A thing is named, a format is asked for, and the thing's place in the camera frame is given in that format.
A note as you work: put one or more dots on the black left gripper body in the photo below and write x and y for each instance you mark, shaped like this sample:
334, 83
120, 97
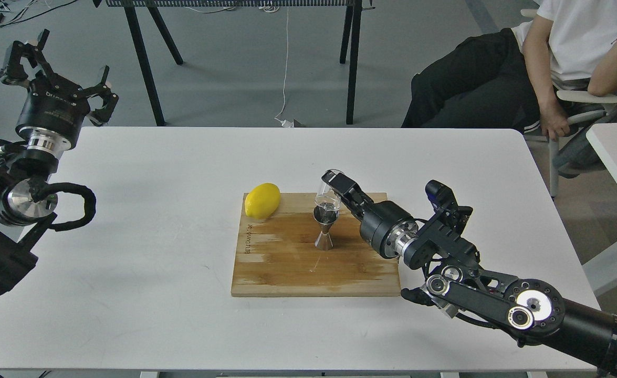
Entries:
50, 112

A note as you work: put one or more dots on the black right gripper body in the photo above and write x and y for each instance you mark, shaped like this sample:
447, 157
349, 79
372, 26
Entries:
387, 228

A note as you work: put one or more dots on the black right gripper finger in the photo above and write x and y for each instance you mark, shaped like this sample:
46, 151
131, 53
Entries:
349, 192

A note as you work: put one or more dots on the small clear glass cup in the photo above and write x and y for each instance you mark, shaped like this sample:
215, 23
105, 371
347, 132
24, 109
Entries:
326, 194

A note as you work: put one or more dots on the steel double jigger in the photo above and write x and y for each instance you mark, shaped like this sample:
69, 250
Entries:
325, 231

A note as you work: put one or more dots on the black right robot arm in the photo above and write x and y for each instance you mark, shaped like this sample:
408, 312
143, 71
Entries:
531, 311

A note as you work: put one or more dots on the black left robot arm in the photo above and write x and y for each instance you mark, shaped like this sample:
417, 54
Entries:
29, 204

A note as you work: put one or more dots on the yellow lemon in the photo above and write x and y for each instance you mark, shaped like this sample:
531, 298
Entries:
262, 201

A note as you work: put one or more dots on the wooden cutting board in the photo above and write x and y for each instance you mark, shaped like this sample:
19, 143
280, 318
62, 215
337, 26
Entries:
277, 257

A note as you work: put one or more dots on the seated person in white shirt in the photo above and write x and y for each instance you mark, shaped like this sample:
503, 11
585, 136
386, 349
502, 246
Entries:
509, 79

